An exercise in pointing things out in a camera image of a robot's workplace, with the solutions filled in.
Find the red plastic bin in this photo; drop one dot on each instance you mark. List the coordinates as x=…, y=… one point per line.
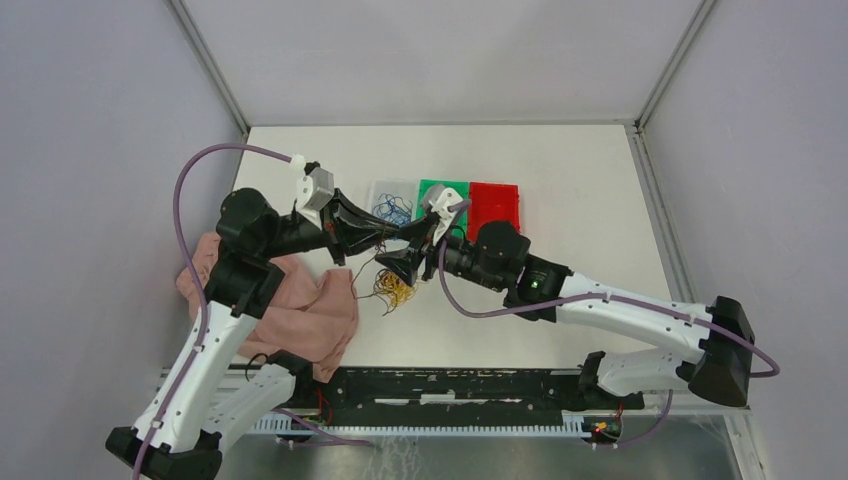
x=492, y=202

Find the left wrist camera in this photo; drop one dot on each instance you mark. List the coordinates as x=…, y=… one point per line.
x=314, y=189

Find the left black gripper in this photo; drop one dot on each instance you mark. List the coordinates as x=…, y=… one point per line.
x=350, y=229

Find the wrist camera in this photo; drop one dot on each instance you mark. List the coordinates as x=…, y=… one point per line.
x=314, y=189
x=447, y=202

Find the clear plastic bin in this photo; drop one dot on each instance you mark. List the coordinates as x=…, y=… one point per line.
x=394, y=200

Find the white cable duct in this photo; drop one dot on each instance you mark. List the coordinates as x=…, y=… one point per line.
x=280, y=424

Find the green plastic bin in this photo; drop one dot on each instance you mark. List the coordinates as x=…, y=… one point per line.
x=461, y=187

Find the pink cloth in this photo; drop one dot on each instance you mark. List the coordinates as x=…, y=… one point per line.
x=314, y=319

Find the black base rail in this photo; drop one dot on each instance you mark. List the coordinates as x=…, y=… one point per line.
x=440, y=397

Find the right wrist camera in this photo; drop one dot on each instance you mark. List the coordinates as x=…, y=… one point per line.
x=447, y=202

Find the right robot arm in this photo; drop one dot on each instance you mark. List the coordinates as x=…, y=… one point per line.
x=706, y=349

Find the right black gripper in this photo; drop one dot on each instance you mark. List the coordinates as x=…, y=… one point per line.
x=418, y=232

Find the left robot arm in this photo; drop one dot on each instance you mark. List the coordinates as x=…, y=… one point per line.
x=179, y=436

